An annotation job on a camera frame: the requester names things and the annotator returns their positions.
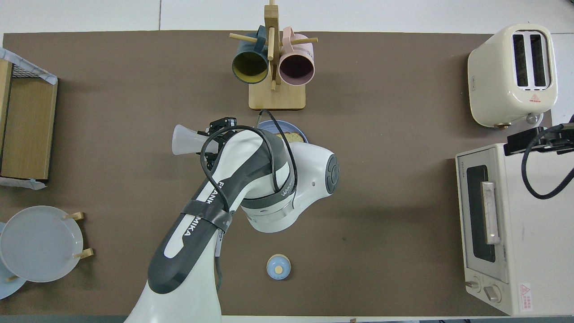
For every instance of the translucent seasoning bottle blue cap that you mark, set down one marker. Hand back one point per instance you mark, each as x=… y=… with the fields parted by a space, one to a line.
x=186 y=140

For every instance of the toasted bread slice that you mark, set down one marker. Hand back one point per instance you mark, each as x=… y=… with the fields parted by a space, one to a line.
x=291 y=137

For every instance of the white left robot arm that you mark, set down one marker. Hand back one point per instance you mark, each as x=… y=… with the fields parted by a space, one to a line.
x=193 y=233

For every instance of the periwinkle blue plate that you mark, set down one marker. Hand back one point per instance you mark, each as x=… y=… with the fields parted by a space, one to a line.
x=278 y=126

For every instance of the grey plate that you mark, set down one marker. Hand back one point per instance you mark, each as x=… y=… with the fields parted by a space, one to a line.
x=40 y=242

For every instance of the light blue plate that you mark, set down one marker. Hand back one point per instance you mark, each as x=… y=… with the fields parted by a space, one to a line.
x=9 y=289

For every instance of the wooden mug tree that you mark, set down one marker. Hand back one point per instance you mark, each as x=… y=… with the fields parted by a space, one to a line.
x=277 y=98

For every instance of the dark teal mug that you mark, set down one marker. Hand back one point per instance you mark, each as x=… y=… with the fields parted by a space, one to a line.
x=250 y=66

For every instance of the cream two-slot toaster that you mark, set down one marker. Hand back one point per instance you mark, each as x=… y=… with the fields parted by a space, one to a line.
x=491 y=80

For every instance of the white toaster oven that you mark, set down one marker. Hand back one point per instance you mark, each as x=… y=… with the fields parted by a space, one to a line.
x=538 y=224

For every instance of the pink mug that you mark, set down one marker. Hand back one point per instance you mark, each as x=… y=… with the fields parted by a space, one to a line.
x=296 y=69

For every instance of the brown table mat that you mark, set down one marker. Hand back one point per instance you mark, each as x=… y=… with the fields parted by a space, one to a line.
x=403 y=224

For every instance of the wooden box with mesh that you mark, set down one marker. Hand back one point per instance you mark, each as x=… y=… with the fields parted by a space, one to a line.
x=27 y=67

